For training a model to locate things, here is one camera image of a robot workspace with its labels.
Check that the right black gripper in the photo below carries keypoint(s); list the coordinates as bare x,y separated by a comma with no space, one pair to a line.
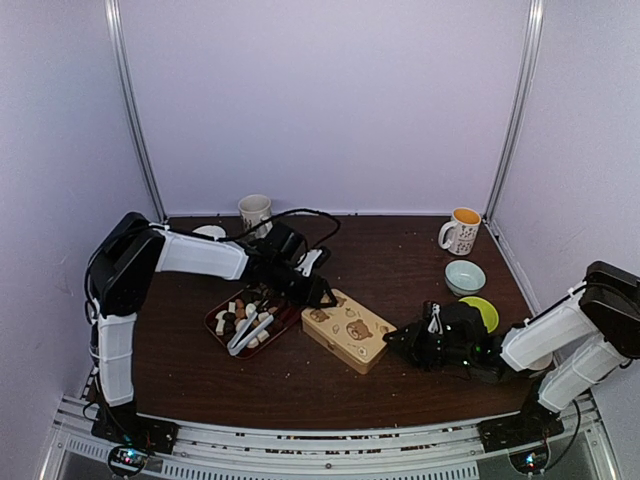
411,350

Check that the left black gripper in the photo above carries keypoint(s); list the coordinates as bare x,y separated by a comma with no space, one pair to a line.
326,289

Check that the bear print tin lid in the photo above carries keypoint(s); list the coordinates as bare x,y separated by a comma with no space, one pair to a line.
345,313

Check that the beige tin box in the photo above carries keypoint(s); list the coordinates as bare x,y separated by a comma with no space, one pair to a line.
358,347

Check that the white handled metal tongs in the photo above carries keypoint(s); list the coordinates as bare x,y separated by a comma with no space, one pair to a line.
250,330

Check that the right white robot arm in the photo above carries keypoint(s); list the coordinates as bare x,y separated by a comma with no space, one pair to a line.
566,349

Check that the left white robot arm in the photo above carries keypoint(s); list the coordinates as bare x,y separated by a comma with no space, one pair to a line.
141,259

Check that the dark red chocolate tray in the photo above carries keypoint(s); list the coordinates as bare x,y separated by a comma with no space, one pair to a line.
226,319

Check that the light blue bowl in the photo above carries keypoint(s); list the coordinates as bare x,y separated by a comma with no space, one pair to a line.
464,278

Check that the lime green bowl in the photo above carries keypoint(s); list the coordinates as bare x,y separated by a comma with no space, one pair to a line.
489,313

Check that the patterned white mug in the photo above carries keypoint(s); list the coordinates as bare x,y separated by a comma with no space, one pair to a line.
255,212

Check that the orange inside white mug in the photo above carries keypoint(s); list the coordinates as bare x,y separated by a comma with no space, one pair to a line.
458,235

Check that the dark blue white bowl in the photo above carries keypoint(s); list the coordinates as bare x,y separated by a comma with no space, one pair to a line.
542,363

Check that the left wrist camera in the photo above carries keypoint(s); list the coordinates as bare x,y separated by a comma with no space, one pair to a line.
312,259

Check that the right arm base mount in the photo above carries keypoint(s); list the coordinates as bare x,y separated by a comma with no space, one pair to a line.
526,443

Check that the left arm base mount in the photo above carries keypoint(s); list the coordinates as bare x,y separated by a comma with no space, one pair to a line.
132,435

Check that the right aluminium frame post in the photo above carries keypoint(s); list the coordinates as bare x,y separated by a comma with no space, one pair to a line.
527,69

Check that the aluminium frame post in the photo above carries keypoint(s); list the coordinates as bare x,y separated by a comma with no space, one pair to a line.
527,69
117,37

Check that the left aluminium frame post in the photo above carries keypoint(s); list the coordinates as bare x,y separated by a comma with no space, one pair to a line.
117,37

